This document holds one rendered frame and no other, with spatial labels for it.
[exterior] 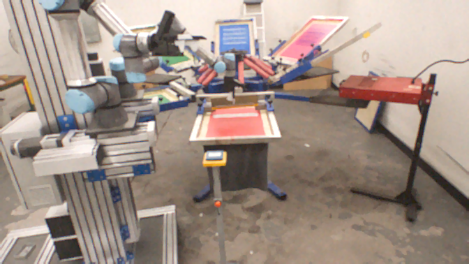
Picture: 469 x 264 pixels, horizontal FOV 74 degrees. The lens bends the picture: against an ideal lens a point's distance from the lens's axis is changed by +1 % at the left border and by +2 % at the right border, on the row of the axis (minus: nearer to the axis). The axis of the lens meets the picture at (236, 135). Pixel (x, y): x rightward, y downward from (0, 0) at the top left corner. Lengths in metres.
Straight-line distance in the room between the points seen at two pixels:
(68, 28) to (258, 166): 1.40
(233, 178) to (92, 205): 0.91
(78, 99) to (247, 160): 1.16
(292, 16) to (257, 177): 4.79
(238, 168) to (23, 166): 1.25
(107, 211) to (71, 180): 0.29
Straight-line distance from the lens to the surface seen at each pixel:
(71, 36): 1.45
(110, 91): 1.57
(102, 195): 2.04
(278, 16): 6.57
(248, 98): 2.33
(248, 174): 2.21
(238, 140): 1.96
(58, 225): 2.30
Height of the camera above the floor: 1.80
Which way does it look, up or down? 24 degrees down
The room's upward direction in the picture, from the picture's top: 3 degrees counter-clockwise
